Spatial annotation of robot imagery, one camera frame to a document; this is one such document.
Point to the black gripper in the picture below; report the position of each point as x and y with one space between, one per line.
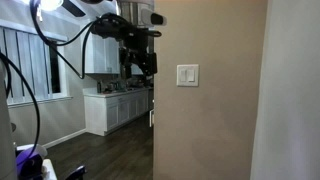
135 41

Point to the white rocker light switch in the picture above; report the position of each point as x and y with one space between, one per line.
190 75
183 75

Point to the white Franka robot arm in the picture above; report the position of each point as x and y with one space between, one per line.
143 13

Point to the bright ceiling light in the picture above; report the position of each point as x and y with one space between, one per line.
50 3

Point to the white upper kitchen cabinet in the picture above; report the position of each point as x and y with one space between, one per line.
101 55

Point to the dark bottle on counter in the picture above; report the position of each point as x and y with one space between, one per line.
99 87

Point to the white lower kitchen cabinets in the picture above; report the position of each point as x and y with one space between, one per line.
115 110

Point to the dark ceiling fan blade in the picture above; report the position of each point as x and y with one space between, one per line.
74 7

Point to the white baseboard trim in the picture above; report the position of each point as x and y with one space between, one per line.
65 138

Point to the white vertical window blinds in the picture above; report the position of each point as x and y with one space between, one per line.
26 66

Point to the dark chair edge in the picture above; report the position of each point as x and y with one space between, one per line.
76 172

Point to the white box under purple object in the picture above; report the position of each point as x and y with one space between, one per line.
50 170

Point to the purple round object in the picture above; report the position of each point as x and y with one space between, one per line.
28 163

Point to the white double switch wall plate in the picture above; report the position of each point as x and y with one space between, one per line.
187 75

